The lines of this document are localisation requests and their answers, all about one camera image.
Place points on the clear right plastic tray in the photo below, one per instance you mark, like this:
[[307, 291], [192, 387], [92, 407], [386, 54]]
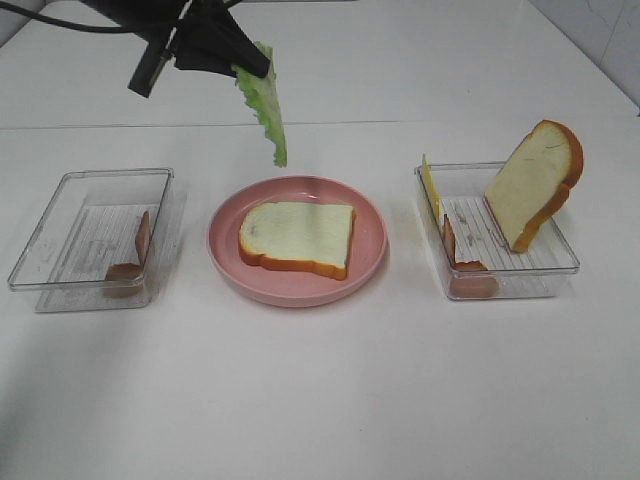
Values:
[[541, 271]]

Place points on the clear left plastic tray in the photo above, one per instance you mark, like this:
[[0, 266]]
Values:
[[89, 224]]

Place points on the white bread slice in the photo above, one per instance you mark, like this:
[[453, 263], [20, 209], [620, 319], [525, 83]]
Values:
[[535, 182], [298, 236]]

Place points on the green lettuce leaf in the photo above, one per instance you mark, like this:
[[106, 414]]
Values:
[[261, 96]]

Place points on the bacon strip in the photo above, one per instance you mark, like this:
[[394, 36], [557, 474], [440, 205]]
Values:
[[131, 271], [464, 287]]

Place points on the pink round plate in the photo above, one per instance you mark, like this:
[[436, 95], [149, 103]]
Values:
[[289, 288]]

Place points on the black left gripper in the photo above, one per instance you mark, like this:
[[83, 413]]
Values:
[[208, 39]]

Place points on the yellow cheese slice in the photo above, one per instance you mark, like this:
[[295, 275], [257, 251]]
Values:
[[431, 191]]

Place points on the clear plastic tray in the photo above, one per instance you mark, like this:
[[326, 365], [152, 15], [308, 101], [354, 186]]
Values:
[[541, 271], [89, 224]]

